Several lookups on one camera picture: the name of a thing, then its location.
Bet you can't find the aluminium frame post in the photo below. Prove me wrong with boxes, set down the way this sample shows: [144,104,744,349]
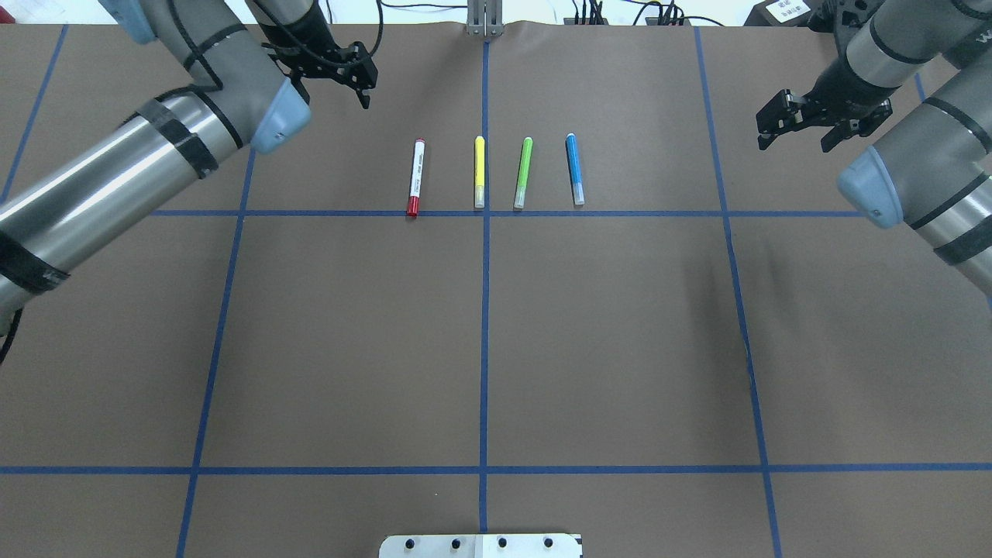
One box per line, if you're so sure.
[467,0,505,39]

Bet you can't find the green highlighter pen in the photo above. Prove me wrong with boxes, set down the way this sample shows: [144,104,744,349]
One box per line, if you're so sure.
[513,136,534,211]

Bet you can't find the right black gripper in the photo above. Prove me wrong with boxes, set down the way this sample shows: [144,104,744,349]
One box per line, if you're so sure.
[756,88,894,153]

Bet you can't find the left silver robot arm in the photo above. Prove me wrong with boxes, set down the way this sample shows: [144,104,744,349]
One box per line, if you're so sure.
[1,1,385,339]

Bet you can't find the black power adapter box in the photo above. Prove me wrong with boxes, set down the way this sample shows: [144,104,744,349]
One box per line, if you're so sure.
[743,0,825,27]

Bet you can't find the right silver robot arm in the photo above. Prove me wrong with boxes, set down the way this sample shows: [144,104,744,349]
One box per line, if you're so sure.
[756,1,991,295]

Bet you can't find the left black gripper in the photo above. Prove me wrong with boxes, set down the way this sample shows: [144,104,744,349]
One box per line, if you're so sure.
[268,27,378,109]

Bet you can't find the yellow highlighter pen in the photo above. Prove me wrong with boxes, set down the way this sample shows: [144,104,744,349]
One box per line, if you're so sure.
[474,135,486,211]

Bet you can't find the red white marker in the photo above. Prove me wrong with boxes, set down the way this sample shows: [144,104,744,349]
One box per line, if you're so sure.
[406,137,426,219]

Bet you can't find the white metal base plate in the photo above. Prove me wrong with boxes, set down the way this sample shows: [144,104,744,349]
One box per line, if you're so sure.
[378,533,584,557]

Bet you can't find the blue highlighter pen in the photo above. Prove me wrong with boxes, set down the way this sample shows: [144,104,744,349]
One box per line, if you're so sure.
[566,132,585,206]

